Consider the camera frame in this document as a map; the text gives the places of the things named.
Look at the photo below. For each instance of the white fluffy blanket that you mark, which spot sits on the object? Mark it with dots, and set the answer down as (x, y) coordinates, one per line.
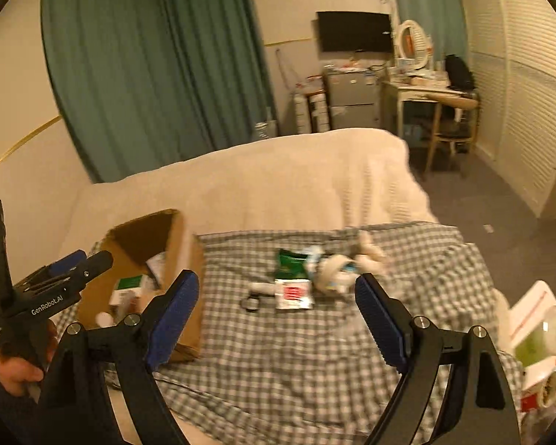
(259, 181)

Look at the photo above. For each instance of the wooden chair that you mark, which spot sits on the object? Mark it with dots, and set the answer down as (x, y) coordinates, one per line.
(454, 136)

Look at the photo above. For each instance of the brown cardboard box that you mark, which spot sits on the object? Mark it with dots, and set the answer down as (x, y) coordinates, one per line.
(187, 250)

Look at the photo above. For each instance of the white side table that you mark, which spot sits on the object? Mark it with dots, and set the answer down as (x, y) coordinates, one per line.
(530, 303)

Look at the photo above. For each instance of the paper noodle cup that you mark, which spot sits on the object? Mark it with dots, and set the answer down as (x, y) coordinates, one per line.
(549, 387)

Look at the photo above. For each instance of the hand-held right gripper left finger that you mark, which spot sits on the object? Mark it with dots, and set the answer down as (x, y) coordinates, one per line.
(176, 320)

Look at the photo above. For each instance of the white tube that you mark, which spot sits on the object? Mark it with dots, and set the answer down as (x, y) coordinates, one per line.
(265, 288)

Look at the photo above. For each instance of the plastic cup with straw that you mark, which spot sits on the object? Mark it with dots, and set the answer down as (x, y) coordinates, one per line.
(544, 338)

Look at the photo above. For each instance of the clear packet with red label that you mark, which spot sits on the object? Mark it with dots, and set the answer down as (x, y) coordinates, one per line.
(294, 294)

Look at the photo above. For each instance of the grey checkered blanket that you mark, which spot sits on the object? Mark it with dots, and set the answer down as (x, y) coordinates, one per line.
(282, 357)

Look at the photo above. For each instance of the person's left forearm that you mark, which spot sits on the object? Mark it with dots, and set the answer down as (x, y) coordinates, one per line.
(0, 398)

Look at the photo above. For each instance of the green foil packet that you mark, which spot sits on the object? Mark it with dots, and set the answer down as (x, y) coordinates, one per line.
(289, 264)

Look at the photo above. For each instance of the white oval mirror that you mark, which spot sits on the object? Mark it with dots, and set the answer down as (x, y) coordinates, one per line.
(414, 44)

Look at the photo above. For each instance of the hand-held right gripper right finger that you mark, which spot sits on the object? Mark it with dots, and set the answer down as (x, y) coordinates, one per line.
(380, 324)

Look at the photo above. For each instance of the teal curtain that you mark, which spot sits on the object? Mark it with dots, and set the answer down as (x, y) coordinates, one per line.
(217, 55)
(106, 65)
(426, 9)

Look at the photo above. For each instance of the black wall television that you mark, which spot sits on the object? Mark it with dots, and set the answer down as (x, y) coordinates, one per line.
(354, 31)

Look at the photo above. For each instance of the white drawer stack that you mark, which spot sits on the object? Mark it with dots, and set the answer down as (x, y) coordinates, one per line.
(312, 111)

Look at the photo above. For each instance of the white dressing table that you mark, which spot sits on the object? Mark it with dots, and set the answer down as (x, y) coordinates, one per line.
(412, 90)

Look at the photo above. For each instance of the green white medicine box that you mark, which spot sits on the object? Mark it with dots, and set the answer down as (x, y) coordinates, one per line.
(129, 285)

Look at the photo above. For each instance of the white packet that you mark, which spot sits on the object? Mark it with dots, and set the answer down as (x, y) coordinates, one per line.
(156, 265)

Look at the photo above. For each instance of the black backpack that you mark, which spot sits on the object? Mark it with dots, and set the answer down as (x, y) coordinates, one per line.
(458, 72)

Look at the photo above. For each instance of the silver mini fridge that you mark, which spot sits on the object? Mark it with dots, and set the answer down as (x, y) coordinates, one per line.
(352, 95)

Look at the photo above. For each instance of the white louvered wardrobe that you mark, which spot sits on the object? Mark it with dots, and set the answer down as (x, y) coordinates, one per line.
(523, 92)

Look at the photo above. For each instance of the person's left hand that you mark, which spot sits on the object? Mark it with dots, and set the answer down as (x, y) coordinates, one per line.
(14, 371)

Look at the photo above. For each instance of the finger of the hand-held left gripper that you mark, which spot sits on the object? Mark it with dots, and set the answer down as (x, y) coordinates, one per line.
(95, 264)
(67, 262)

